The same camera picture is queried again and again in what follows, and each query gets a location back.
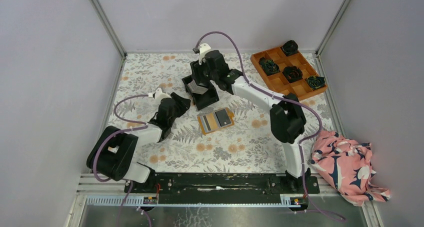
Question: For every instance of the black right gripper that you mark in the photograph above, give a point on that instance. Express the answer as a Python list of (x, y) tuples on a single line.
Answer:
[(196, 69)]

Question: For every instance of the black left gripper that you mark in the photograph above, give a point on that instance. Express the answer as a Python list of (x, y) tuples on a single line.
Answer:
[(183, 104)]

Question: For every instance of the black plastic card box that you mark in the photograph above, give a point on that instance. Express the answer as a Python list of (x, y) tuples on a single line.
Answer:
[(201, 101)]

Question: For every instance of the gold card black stripe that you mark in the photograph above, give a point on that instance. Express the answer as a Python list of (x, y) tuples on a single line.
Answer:
[(209, 122)]

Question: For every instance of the black VIP credit card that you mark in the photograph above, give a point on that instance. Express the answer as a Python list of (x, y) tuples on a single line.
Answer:
[(223, 118)]

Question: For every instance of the yellow leather card holder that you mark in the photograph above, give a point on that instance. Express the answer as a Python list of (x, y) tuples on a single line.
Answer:
[(231, 114)]

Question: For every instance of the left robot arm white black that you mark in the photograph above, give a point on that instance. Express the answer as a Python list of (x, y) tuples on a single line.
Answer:
[(112, 156)]

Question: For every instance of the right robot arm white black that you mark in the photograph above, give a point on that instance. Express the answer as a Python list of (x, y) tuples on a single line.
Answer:
[(287, 119)]

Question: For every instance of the stack of credit cards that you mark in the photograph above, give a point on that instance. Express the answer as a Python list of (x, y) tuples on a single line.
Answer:
[(196, 89)]

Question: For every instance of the rolled green tie left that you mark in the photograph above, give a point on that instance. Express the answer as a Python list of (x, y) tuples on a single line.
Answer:
[(269, 66)]

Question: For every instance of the rolled green tie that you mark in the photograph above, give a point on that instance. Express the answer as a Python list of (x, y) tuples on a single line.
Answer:
[(269, 66), (316, 82)]

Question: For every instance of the orange wooden compartment tray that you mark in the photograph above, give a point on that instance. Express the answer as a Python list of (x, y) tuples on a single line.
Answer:
[(278, 83)]

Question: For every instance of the rolled dark tie top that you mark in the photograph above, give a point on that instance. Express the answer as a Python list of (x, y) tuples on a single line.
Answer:
[(290, 48)]

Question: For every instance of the rolled dark tie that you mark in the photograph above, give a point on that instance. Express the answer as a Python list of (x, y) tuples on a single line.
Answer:
[(290, 48), (292, 73)]

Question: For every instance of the rolled dark tie centre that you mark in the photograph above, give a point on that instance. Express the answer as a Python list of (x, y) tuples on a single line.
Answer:
[(292, 73)]

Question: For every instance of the rolled green tie right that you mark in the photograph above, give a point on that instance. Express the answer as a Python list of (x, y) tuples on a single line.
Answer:
[(316, 82)]

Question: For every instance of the pink patterned cloth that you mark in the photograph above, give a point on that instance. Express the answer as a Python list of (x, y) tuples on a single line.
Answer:
[(346, 165)]

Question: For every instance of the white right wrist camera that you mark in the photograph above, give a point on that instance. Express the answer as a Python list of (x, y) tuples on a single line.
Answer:
[(202, 49)]

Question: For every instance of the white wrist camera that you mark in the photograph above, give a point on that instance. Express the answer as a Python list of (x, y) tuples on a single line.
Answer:
[(158, 95), (202, 49)]

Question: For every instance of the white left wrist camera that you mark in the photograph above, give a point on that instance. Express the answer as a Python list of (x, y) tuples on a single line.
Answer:
[(158, 95)]

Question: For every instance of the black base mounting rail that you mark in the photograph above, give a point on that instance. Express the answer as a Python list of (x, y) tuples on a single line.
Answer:
[(224, 188)]

